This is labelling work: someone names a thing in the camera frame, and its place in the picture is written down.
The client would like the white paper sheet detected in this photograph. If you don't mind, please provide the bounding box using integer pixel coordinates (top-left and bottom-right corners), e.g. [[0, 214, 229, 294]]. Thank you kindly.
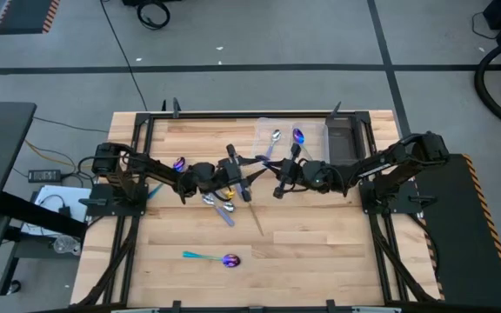
[[20, 184, 94, 238]]

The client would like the gold cutlery piece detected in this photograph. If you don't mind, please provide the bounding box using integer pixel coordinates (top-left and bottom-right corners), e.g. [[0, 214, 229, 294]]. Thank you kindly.
[[249, 203, 265, 237]]

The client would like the black aluminium table frame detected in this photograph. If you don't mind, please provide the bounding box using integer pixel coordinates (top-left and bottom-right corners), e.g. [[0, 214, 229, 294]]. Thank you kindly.
[[74, 97, 441, 313]]

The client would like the coiled black cable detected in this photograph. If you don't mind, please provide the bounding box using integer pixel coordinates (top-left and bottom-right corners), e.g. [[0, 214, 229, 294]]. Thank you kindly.
[[135, 0, 172, 31]]

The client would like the large black hazard-striped mat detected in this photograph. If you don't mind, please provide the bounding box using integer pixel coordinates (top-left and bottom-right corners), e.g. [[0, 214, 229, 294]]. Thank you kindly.
[[413, 151, 501, 310]]

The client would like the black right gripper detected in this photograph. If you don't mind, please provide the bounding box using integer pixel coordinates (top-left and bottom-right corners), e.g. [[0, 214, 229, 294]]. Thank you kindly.
[[266, 143, 311, 200]]

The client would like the clear plastic bin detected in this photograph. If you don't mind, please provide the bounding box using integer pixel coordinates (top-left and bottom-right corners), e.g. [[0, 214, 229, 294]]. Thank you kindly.
[[291, 120, 332, 165], [251, 116, 296, 163]]

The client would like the dark grey plastic bin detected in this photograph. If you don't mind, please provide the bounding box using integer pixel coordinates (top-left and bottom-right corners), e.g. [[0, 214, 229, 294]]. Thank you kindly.
[[324, 113, 368, 167]]

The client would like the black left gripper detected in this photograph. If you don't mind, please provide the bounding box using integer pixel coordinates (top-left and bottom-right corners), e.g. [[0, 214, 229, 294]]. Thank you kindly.
[[217, 143, 271, 203]]

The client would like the black power adapter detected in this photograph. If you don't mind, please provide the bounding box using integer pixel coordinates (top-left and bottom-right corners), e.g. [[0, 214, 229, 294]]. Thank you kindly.
[[27, 168, 63, 184]]

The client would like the small black hazard-striped mat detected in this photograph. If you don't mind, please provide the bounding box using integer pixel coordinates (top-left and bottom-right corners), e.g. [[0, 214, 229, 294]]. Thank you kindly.
[[0, 0, 62, 36]]

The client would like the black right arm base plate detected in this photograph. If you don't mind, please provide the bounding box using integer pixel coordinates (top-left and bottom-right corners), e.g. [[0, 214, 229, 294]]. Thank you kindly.
[[357, 178, 438, 215]]

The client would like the thin black floor cable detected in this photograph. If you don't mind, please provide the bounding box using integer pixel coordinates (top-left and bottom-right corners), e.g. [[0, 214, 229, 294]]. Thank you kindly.
[[32, 115, 111, 134]]

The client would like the thick black hose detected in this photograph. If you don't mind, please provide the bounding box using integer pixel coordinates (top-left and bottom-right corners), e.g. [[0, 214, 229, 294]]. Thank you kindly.
[[473, 34, 501, 136]]

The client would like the iridescent blue purple spoon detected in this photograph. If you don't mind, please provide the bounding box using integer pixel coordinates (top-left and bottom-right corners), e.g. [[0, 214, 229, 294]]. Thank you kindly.
[[182, 250, 242, 269], [292, 127, 315, 162], [147, 156, 187, 201]]

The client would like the long black floor cable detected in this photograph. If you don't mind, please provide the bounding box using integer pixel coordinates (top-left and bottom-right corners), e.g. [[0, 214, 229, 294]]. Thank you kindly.
[[99, 0, 150, 112]]

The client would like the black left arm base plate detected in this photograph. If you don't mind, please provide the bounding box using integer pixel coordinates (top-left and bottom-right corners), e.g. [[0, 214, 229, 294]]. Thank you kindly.
[[78, 182, 150, 217]]

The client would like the yellow cable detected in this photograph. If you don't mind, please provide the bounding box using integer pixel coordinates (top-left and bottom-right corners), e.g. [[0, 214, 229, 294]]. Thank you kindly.
[[23, 138, 93, 170]]

